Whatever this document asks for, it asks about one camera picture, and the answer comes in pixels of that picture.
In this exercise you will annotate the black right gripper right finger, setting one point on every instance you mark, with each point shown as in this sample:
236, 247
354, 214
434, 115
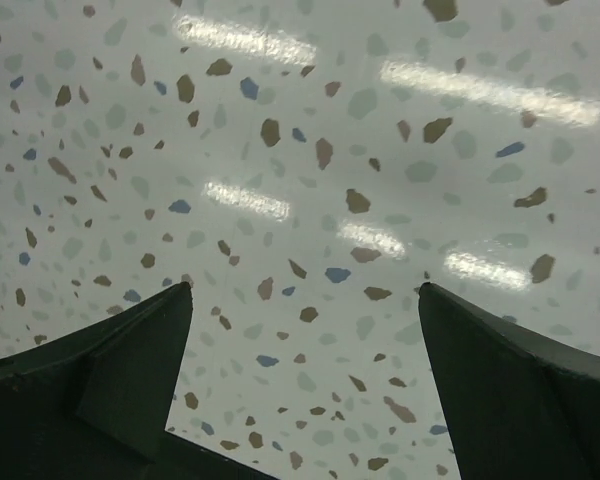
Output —
518, 405

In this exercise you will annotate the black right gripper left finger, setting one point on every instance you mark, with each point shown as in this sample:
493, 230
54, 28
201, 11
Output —
94, 404

